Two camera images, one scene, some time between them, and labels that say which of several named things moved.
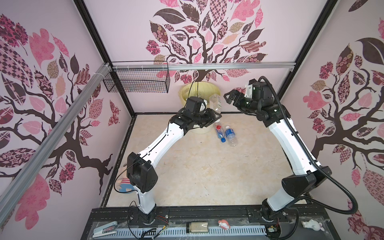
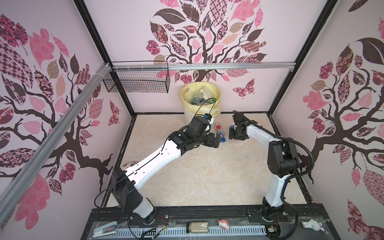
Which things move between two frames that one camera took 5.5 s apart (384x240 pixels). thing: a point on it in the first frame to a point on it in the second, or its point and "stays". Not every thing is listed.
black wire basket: x=138 y=77 stays
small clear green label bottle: x=215 y=102 to x=205 y=92
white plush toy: x=314 y=225 stays
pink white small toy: x=224 y=224 stays
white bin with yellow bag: x=203 y=89 stays
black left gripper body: x=203 y=118 to x=207 y=139
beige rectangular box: x=199 y=227 stays
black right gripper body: x=244 y=105 to x=234 y=134
